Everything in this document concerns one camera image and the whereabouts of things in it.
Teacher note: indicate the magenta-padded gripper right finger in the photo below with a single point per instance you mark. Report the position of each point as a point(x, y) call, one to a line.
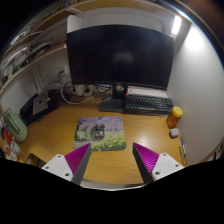
point(165, 165)

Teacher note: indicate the white light bar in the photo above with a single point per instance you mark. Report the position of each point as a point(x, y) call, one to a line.
point(176, 25)

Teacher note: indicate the black computer monitor with stand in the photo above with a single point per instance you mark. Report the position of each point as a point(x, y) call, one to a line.
point(120, 55)

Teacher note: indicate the orange jar with yellow lid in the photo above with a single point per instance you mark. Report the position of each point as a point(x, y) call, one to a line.
point(173, 118)

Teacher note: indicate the wooden wall shelf unit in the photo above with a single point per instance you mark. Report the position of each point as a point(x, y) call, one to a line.
point(26, 50)

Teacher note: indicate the dark grey mechanical keyboard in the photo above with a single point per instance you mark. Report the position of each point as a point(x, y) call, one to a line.
point(148, 104)

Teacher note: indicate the white flat box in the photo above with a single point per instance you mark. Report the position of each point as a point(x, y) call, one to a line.
point(150, 91)

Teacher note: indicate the flower landscape print mouse pad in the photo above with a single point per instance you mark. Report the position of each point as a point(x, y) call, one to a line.
point(115, 133)

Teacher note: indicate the white power strip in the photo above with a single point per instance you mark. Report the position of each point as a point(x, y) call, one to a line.
point(81, 90)

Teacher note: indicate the white earbuds case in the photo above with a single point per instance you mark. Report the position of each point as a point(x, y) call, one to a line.
point(174, 133)

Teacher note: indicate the black laptop stand with laptop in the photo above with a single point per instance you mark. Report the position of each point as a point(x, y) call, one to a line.
point(38, 106)

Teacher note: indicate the silver pen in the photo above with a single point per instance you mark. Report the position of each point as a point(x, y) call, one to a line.
point(182, 150)

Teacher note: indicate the pale green container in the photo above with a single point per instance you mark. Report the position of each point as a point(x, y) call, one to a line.
point(16, 126)

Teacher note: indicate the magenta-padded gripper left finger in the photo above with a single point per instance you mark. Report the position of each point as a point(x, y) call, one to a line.
point(56, 165)

